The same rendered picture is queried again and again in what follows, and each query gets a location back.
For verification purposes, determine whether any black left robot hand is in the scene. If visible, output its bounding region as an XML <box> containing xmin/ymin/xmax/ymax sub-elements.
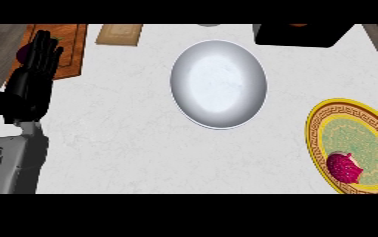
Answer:
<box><xmin>0</xmin><ymin>29</ymin><xmax>65</xmax><ymax>125</ymax></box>

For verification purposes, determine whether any white bowl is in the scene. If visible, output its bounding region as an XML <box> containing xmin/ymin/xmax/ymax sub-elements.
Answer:
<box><xmin>169</xmin><ymin>39</ymin><xmax>269</xmax><ymax>131</ymax></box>

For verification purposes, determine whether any yellow patterned plate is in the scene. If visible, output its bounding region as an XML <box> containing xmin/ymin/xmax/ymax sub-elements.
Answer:
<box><xmin>305</xmin><ymin>97</ymin><xmax>378</xmax><ymax>195</ymax></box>

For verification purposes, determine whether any red tomato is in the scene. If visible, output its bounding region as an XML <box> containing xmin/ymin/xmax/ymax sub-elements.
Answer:
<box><xmin>325</xmin><ymin>151</ymin><xmax>365</xmax><ymax>185</ymax></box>

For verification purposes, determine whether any dark purple vegetable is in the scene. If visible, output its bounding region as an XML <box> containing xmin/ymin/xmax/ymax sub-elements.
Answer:
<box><xmin>17</xmin><ymin>44</ymin><xmax>34</xmax><ymax>64</ymax></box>

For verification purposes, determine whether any grey wooden panel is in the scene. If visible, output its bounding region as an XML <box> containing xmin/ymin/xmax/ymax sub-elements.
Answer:
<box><xmin>0</xmin><ymin>23</ymin><xmax>30</xmax><ymax>88</ymax></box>

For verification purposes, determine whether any brown wooden cutting board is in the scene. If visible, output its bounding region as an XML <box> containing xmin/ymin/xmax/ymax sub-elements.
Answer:
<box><xmin>8</xmin><ymin>23</ymin><xmax>89</xmax><ymax>81</ymax></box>

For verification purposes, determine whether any tan rectangular block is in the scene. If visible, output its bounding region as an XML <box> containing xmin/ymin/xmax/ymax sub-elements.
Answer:
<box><xmin>95</xmin><ymin>23</ymin><xmax>145</xmax><ymax>47</ymax></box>

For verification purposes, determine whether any black appliance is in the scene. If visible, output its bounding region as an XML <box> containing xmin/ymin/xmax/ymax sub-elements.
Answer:
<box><xmin>253</xmin><ymin>23</ymin><xmax>356</xmax><ymax>49</ymax></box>

